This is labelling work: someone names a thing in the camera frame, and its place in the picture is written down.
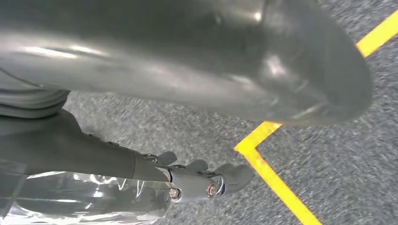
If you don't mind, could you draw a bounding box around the yellow floor tape square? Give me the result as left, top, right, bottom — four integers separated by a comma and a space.
234, 9, 398, 225

